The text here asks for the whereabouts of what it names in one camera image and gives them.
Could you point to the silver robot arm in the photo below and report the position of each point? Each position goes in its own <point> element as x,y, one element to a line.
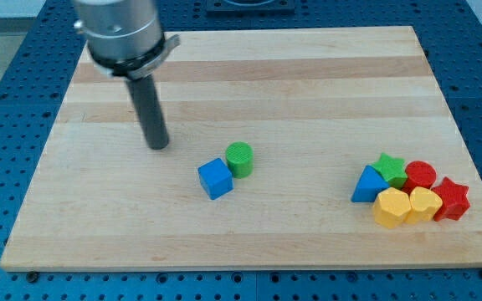
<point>125,37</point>

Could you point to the blue cube block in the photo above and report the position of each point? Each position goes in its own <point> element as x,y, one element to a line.
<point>215,178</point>

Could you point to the blue triangle block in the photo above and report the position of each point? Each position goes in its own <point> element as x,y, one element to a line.
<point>369,185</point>

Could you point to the green cylinder block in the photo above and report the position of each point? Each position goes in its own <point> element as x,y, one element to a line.
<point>240,159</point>

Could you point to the light wooden board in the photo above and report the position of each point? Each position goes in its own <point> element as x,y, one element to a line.
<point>316,105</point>

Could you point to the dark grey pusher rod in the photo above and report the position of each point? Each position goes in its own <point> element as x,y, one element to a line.
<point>149,112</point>

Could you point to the green star block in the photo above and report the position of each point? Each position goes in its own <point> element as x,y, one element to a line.
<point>391,169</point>

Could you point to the yellow hexagon block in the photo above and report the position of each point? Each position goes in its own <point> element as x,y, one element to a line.
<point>391,207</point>

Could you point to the red cylinder block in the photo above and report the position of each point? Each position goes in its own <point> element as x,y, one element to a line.
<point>420,173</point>

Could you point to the yellow heart block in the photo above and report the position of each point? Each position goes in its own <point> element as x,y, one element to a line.
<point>424,203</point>

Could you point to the red star block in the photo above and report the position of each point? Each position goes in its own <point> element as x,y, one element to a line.
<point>455,200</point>

